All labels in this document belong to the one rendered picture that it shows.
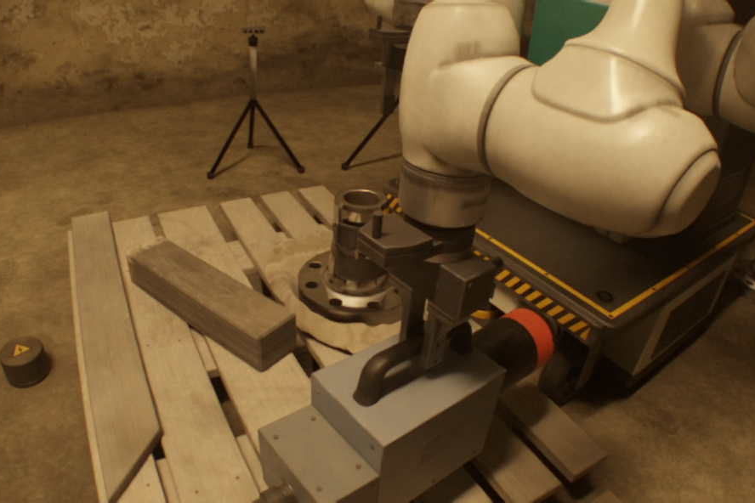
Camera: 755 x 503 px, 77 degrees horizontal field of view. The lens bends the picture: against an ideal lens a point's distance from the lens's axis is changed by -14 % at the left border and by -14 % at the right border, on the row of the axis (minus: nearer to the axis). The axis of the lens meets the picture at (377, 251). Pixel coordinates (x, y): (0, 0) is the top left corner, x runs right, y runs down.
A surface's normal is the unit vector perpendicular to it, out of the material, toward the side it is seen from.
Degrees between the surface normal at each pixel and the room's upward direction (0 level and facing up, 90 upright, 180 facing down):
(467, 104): 76
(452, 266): 0
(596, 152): 72
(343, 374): 0
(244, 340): 90
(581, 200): 113
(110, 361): 0
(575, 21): 90
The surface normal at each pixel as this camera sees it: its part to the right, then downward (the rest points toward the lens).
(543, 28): -0.81, 0.25
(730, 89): -0.84, 0.40
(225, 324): -0.58, 0.38
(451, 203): 0.00, 0.51
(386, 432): 0.07, -0.86
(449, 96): -0.68, 0.19
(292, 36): 0.48, 0.48
